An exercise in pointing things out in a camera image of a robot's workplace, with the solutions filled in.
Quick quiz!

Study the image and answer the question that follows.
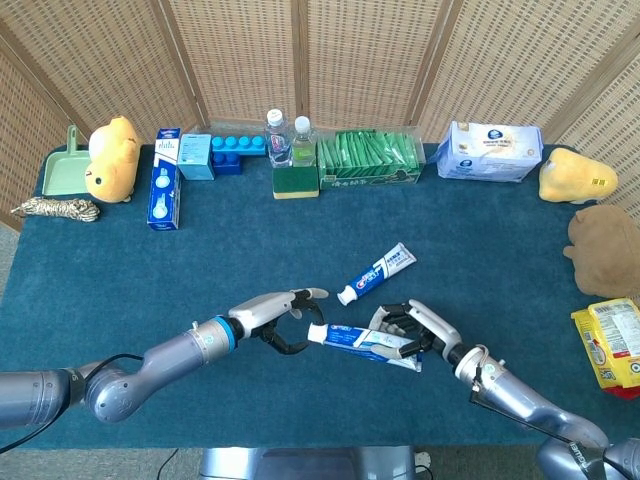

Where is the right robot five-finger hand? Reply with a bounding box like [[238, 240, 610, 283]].
[[368, 298, 464, 361]]

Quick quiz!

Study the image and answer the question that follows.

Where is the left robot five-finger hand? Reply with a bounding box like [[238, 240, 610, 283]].
[[227, 287, 330, 356]]

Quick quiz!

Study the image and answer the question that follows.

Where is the toothpaste tube large logo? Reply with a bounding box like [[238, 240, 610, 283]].
[[336, 242, 417, 306]]

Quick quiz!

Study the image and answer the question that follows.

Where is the toothpaste tube pale blue print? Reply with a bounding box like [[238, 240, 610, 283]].
[[306, 322, 424, 372]]

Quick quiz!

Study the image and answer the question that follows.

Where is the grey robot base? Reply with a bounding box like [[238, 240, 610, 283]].
[[199, 445, 417, 480]]

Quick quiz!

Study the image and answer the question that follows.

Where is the blue toothpaste carton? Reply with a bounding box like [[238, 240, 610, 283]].
[[146, 127, 182, 231]]

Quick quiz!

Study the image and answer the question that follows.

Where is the teal table cloth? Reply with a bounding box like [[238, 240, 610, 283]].
[[0, 143, 640, 449]]

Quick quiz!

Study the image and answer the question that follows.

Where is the green yellow sponge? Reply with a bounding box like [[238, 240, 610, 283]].
[[272, 164, 320, 200]]

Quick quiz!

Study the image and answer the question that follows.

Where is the dark blue toy brick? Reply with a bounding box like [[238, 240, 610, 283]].
[[212, 151, 244, 176]]

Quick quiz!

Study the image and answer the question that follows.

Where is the light blue long toy brick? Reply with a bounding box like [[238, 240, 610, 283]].
[[210, 134, 267, 157]]

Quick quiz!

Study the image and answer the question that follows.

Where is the green drink bottle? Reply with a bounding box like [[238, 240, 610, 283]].
[[291, 115, 318, 168]]

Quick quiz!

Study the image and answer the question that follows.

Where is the pale blue small carton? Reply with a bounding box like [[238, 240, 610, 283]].
[[176, 132, 216, 181]]

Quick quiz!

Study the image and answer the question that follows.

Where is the clear bottle pink label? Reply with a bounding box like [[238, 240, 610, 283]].
[[264, 108, 294, 169]]

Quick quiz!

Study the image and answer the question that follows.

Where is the white blue tissue pack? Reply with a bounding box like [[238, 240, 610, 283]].
[[435, 119, 544, 183]]

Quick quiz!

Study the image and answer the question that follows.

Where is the yellow snack bag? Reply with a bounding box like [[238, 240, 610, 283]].
[[570, 297, 640, 401]]

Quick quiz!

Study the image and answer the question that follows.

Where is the green tea bag box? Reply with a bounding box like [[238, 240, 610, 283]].
[[316, 127, 427, 190]]

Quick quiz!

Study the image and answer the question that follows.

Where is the brown plush toy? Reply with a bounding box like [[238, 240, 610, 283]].
[[562, 203, 640, 296]]

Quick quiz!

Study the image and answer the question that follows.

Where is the yellow plush with tag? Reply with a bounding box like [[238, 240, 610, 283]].
[[538, 147, 619, 205]]

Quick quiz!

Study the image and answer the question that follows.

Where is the yellow chick plush toy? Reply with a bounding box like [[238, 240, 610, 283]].
[[83, 115, 142, 204]]

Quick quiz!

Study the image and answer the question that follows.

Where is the pale green dustpan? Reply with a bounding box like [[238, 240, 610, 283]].
[[40, 124, 94, 197]]

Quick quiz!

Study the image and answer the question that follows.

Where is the woven wicker folding screen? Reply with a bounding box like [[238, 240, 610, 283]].
[[0, 0, 640, 231]]

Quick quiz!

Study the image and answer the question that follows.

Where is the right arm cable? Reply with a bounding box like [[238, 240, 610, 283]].
[[468, 344, 609, 451]]

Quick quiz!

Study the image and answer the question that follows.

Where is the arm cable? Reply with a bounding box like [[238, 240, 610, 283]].
[[468, 344, 609, 451], [0, 352, 146, 454]]

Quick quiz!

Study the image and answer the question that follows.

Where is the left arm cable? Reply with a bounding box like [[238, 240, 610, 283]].
[[0, 352, 146, 454]]

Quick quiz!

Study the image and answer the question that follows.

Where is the black floor cable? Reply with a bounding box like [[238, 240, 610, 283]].
[[158, 447, 180, 480]]

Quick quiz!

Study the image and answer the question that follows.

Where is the coiled speckled rope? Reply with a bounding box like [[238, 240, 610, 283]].
[[10, 196, 101, 224]]

